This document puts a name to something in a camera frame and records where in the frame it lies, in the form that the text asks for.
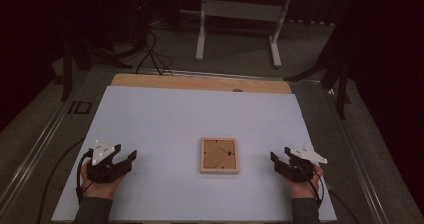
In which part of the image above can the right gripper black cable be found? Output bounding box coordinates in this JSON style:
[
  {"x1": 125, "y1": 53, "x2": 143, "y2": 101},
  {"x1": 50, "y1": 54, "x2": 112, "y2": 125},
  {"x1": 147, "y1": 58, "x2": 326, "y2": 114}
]
[{"x1": 305, "y1": 168, "x2": 361, "y2": 224}]

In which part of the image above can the white metal stand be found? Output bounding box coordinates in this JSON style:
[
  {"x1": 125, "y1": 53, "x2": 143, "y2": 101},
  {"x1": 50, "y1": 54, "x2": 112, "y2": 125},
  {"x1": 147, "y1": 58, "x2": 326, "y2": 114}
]
[{"x1": 195, "y1": 0, "x2": 294, "y2": 68}]

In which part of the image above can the person's left hand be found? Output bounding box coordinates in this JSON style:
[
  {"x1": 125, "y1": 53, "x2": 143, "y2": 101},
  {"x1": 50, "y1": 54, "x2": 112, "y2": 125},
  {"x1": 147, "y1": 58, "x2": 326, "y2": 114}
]
[{"x1": 80, "y1": 160, "x2": 125, "y2": 200}]

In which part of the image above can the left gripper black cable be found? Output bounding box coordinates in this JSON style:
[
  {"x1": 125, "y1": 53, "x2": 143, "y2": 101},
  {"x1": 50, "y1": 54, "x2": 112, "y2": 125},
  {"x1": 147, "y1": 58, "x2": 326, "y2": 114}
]
[{"x1": 75, "y1": 150, "x2": 94, "y2": 206}]

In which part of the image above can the person's right hand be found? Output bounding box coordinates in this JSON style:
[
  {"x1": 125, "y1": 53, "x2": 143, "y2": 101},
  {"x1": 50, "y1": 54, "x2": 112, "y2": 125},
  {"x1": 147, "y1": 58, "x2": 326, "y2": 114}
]
[{"x1": 285, "y1": 163, "x2": 325, "y2": 200}]

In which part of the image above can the thin black floor cable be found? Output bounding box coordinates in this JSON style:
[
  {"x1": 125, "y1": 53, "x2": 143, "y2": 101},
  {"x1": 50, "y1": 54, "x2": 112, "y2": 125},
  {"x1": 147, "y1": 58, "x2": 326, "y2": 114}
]
[{"x1": 35, "y1": 136, "x2": 87, "y2": 224}]

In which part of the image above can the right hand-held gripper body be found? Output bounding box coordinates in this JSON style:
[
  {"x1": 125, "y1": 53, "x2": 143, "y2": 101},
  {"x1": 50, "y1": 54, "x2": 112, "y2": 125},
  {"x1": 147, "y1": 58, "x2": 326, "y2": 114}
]
[{"x1": 275, "y1": 145, "x2": 328, "y2": 183}]

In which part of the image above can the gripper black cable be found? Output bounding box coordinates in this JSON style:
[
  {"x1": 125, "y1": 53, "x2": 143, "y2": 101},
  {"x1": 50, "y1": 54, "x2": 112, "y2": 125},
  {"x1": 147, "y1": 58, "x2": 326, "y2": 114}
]
[
  {"x1": 305, "y1": 168, "x2": 361, "y2": 224},
  {"x1": 75, "y1": 150, "x2": 94, "y2": 206}
]

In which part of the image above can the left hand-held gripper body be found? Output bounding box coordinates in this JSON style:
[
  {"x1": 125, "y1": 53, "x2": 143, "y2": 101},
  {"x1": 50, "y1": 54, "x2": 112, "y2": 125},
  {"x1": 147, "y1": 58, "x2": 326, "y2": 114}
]
[{"x1": 87, "y1": 140, "x2": 134, "y2": 184}]

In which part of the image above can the wooden photo frame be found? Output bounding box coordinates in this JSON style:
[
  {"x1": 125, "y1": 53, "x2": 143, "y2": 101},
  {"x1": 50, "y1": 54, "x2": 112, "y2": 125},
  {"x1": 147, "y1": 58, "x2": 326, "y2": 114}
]
[{"x1": 199, "y1": 137, "x2": 241, "y2": 175}]

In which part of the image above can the metal floor rail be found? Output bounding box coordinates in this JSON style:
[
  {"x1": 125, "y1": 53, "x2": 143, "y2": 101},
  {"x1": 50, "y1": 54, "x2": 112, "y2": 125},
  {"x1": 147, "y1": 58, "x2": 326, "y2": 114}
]
[
  {"x1": 0, "y1": 70, "x2": 88, "y2": 215},
  {"x1": 321, "y1": 83, "x2": 392, "y2": 224}
]

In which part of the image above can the black stand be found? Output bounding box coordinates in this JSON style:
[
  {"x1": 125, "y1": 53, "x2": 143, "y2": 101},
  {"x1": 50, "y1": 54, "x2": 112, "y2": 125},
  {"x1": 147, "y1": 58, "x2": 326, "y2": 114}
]
[
  {"x1": 284, "y1": 17, "x2": 354, "y2": 120},
  {"x1": 60, "y1": 38, "x2": 134, "y2": 102}
]

